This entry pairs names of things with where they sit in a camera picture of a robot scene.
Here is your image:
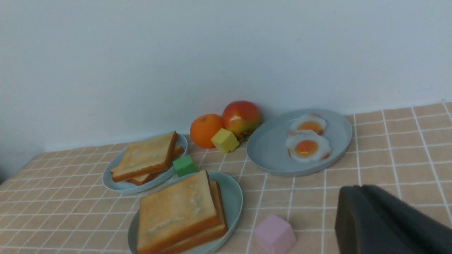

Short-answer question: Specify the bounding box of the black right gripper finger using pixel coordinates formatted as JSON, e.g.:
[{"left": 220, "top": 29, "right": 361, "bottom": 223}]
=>
[{"left": 335, "top": 185, "right": 452, "bottom": 254}]

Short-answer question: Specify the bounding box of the toast slice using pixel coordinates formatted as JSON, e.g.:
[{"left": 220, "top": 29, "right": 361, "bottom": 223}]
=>
[
  {"left": 127, "top": 146, "right": 185, "bottom": 186},
  {"left": 160, "top": 181, "right": 228, "bottom": 254},
  {"left": 111, "top": 131, "right": 178, "bottom": 183},
  {"left": 137, "top": 170, "right": 221, "bottom": 254}
]

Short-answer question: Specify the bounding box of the pink cube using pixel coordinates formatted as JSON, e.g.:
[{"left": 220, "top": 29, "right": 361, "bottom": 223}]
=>
[{"left": 254, "top": 215, "right": 297, "bottom": 254}]

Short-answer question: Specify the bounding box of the lower right fried egg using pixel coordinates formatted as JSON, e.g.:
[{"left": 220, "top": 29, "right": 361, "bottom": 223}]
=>
[{"left": 285, "top": 130, "right": 332, "bottom": 163}]

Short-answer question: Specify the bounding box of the fried egg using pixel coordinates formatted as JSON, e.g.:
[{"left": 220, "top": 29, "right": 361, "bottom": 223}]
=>
[
  {"left": 285, "top": 130, "right": 332, "bottom": 163},
  {"left": 287, "top": 114, "right": 327, "bottom": 137}
]

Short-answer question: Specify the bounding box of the back fried egg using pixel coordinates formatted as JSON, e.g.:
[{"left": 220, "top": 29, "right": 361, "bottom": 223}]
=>
[{"left": 287, "top": 114, "right": 327, "bottom": 137}]

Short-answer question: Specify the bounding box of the blue egg plate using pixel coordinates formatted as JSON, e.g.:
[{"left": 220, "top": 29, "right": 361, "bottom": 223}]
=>
[{"left": 246, "top": 108, "right": 353, "bottom": 177}]

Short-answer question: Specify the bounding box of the green centre plate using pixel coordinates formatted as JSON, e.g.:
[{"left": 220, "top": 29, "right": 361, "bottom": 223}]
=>
[{"left": 128, "top": 172, "right": 244, "bottom": 254}]

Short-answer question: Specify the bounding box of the red yellow apple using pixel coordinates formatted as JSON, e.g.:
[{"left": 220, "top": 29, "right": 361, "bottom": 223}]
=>
[{"left": 221, "top": 100, "right": 262, "bottom": 143}]

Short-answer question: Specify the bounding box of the yellow cube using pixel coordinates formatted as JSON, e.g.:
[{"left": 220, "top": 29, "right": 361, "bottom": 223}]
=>
[{"left": 211, "top": 128, "right": 239, "bottom": 153}]

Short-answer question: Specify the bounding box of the orange fruit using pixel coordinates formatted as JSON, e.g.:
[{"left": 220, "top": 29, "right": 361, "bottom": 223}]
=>
[{"left": 189, "top": 114, "right": 223, "bottom": 149}]

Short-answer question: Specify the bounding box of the green cube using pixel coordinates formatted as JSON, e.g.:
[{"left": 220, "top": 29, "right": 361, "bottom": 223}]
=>
[{"left": 173, "top": 155, "right": 198, "bottom": 177}]

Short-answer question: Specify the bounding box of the blue bread plate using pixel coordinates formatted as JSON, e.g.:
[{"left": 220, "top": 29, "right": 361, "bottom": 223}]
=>
[{"left": 103, "top": 134, "right": 188, "bottom": 194}]

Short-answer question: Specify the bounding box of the checkered beige tablecloth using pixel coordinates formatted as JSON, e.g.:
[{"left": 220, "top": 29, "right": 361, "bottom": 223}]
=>
[{"left": 0, "top": 102, "right": 452, "bottom": 254}]

